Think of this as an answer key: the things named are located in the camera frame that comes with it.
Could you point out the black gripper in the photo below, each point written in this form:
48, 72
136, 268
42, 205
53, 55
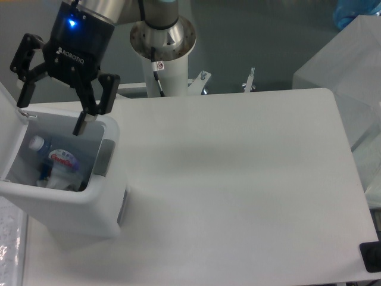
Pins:
78, 41

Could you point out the crushed clear plastic bottle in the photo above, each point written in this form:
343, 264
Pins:
51, 151

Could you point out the white plastic wrapper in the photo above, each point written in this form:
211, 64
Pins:
66, 181

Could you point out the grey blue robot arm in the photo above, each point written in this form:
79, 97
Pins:
158, 16

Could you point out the white trash can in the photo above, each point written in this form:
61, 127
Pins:
95, 209

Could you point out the blue orange snack packet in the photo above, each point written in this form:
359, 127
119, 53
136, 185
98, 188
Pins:
45, 171

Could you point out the translucent plastic box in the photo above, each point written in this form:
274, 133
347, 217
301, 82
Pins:
349, 66

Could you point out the black device at edge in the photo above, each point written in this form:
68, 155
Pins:
370, 252

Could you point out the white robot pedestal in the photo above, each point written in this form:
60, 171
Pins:
165, 78

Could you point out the white pedestal foot bracket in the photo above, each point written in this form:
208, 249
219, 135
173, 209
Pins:
196, 86

